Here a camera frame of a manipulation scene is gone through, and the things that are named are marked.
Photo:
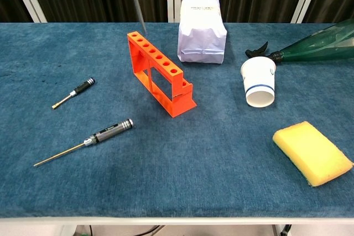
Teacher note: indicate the orange tool holder rack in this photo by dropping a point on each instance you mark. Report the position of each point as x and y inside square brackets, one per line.
[177, 100]

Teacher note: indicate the white paper bag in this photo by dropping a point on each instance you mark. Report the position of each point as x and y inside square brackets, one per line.
[202, 31]

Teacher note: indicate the blue felt table cover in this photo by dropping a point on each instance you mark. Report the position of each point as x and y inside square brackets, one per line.
[177, 180]

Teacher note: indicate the white paper cup blue stripe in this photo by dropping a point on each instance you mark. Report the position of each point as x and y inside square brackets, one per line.
[258, 78]

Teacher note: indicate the yellow sponge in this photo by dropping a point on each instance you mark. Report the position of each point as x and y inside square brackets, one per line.
[312, 153]

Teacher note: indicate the green spray bottle black trigger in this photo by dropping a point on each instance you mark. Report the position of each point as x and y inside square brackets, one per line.
[315, 45]

